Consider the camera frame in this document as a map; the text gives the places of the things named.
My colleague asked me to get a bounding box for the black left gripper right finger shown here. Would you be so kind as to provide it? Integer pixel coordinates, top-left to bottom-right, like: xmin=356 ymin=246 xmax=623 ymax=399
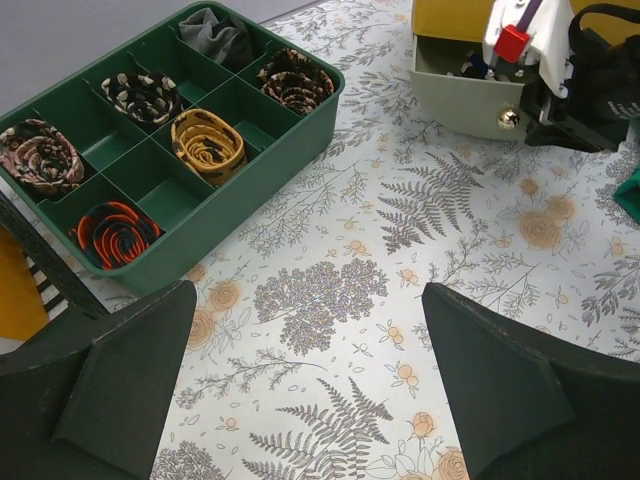
xmin=422 ymin=283 xmax=639 ymax=479

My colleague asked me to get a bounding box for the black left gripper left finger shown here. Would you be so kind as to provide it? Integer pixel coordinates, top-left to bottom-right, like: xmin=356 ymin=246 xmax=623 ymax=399
xmin=1 ymin=281 xmax=197 ymax=479

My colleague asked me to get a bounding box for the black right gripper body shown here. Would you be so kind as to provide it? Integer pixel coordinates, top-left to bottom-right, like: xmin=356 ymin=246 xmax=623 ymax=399
xmin=520 ymin=4 xmax=639 ymax=153

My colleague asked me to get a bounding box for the orange plastic folder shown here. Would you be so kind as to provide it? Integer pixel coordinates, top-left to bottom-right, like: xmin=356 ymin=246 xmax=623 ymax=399
xmin=1 ymin=227 xmax=49 ymax=341

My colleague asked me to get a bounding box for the cream cylindrical drawer box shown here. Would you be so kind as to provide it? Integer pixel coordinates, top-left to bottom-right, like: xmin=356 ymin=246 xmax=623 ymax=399
xmin=408 ymin=0 xmax=640 ymax=139

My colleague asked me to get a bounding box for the green cloth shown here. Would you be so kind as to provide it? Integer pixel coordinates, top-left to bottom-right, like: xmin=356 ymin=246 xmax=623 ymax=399
xmin=614 ymin=167 xmax=640 ymax=223

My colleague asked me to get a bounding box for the black mesh file holder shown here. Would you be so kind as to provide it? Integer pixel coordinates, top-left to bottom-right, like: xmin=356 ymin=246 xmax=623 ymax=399
xmin=1 ymin=193 xmax=108 ymax=320

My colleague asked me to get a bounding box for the floral table mat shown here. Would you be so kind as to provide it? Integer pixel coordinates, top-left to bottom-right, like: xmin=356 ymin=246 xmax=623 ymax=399
xmin=0 ymin=0 xmax=640 ymax=480

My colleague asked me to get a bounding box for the green compartment tray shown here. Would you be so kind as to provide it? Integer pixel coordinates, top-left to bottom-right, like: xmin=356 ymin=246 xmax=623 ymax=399
xmin=0 ymin=0 xmax=347 ymax=296

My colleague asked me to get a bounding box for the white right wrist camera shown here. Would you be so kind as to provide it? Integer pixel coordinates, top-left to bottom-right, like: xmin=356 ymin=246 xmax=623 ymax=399
xmin=482 ymin=0 xmax=574 ymax=99

